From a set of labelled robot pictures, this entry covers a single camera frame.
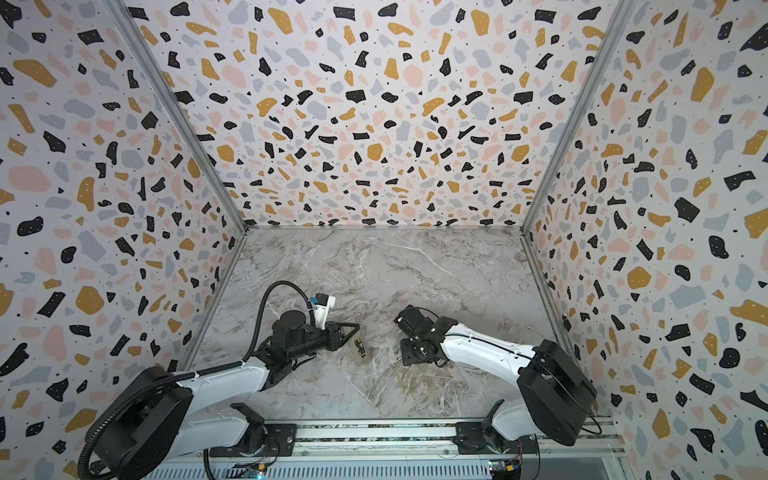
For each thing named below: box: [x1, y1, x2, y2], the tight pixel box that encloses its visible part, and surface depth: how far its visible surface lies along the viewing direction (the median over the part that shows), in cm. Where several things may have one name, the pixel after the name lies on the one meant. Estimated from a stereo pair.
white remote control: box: [350, 332, 370, 367], surface depth 83 cm
